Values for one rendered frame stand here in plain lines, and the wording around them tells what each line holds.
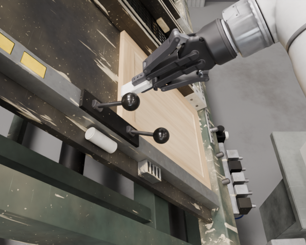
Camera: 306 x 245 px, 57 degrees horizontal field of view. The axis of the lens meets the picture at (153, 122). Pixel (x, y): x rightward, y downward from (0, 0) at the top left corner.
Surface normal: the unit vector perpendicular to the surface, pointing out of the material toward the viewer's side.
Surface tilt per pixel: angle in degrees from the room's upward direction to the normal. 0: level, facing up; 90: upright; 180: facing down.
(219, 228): 34
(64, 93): 56
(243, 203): 0
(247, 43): 84
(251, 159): 0
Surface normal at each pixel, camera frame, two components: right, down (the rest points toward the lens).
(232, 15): -0.56, -0.48
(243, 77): 0.00, -0.62
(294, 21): -0.84, 0.09
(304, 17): -0.73, -0.08
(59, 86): 0.83, -0.37
